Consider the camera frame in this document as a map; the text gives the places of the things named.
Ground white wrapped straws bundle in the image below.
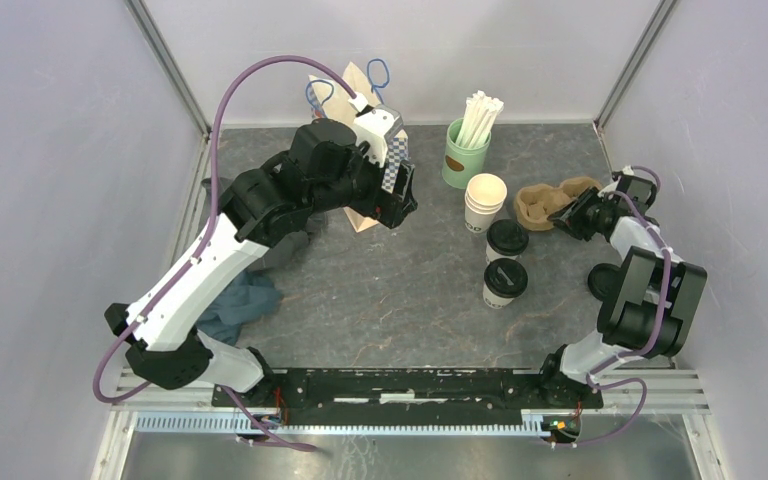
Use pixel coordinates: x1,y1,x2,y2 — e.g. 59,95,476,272
455,90,504,150

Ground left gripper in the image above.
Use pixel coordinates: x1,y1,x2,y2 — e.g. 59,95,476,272
309,140,419,230

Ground remaining black lid stack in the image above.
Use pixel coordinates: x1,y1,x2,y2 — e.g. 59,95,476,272
587,263,620,301

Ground black plastic cup lid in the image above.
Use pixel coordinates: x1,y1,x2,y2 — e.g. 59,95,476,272
486,219,530,251

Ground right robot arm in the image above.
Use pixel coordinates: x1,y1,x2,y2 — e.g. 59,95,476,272
537,166,707,408

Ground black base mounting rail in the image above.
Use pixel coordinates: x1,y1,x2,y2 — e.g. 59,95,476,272
239,368,604,427

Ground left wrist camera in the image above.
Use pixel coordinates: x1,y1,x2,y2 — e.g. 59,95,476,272
349,93,403,168

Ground brown cardboard cup carrier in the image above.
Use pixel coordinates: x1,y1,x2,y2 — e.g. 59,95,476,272
513,176,602,232

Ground white paper coffee cup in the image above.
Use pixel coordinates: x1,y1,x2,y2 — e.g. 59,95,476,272
485,242,524,263

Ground blue cloth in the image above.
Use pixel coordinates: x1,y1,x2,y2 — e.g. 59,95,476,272
196,271,283,346

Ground green straw holder cup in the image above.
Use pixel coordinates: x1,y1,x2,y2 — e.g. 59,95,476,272
441,118,492,190

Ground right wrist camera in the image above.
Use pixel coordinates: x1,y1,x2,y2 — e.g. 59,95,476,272
611,166,642,195

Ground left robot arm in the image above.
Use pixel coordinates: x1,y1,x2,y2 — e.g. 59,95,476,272
105,107,417,408

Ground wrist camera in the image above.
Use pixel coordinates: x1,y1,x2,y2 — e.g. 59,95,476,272
349,93,403,168
611,166,642,195

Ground brown paper bag blue handles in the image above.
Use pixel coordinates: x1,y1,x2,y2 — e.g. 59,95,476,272
305,58,410,233

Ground stack of paper cups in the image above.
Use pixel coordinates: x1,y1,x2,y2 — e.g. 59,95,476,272
464,173,508,233

